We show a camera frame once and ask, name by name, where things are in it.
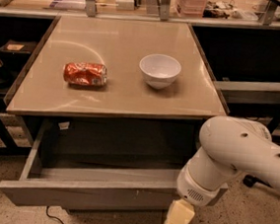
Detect black power cable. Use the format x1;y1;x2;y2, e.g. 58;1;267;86
44;205;70;224

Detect white ceramic bowl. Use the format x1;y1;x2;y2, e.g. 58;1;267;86
139;54;181;89

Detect black office chair base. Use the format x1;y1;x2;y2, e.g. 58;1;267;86
244;175;264;188

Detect black box with label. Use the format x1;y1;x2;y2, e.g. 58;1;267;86
0;40;36;54

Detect pink plastic basket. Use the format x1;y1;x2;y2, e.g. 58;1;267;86
175;0;208;17

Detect crushed orange soda can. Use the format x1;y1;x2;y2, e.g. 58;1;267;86
63;62;107;87

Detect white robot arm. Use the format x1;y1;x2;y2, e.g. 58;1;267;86
163;115;280;224

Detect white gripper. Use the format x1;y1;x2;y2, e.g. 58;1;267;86
163;163;219;224

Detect grey drawer cabinet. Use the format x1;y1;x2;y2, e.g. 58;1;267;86
8;17;226;131

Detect grey top drawer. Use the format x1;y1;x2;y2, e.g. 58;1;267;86
0;118;199;211

